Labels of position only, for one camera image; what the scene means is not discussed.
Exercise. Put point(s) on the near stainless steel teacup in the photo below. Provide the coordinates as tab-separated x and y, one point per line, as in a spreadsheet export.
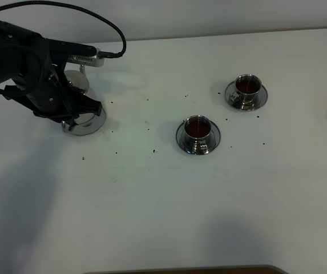
197	130

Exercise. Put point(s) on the far steel saucer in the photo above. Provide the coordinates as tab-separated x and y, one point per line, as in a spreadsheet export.
245	102

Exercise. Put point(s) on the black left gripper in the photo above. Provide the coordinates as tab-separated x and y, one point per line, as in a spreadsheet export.
41	85

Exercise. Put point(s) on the near steel saucer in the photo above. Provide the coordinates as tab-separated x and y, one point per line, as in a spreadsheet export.
214	134

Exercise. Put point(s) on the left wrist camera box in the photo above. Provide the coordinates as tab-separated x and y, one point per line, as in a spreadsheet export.
62	52

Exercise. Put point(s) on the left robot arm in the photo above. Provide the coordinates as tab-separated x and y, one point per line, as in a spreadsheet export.
7	66

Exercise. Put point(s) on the stainless steel teacup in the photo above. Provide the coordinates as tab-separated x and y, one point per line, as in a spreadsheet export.
197	130
246	88

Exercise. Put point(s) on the stainless steel teapot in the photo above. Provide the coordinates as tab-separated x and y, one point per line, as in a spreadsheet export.
79	80

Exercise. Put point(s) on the far stainless steel teacup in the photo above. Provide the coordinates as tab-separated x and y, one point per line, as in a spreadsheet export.
246	88

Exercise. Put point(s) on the teapot steel saucer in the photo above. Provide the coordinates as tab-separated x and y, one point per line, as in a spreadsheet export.
86	124

